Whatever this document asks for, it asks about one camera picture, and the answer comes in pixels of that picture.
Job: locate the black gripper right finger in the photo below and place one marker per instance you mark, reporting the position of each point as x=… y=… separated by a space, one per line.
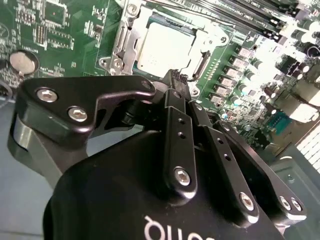
x=225 y=162

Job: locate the metal socket cover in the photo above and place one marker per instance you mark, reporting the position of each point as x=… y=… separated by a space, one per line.
x=132 y=47

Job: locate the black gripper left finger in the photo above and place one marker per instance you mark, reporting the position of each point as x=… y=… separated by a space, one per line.
x=62 y=100

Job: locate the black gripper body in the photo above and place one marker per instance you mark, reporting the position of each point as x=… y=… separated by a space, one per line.
x=112 y=195

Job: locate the silver CPU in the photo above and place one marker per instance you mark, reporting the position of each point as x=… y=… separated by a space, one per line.
x=165 y=45

